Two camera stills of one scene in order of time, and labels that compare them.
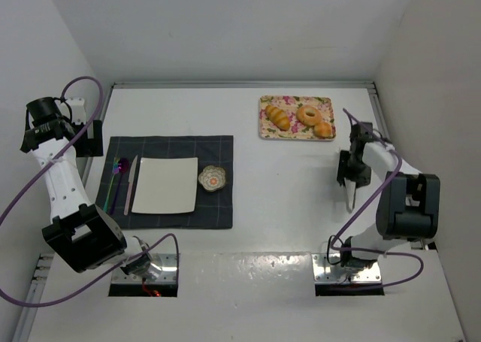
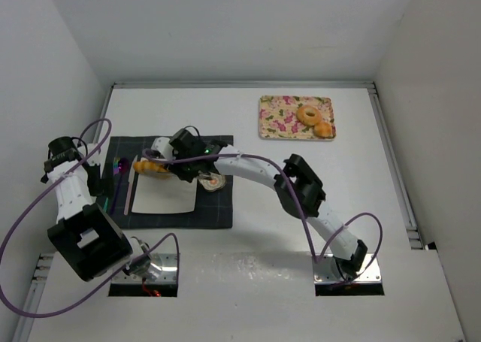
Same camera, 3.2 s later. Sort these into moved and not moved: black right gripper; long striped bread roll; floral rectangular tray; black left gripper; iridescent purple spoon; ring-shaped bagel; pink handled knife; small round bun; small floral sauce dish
Moved: black right gripper; black left gripper; long striped bread roll
Not moved: floral rectangular tray; iridescent purple spoon; ring-shaped bagel; small round bun; pink handled knife; small floral sauce dish
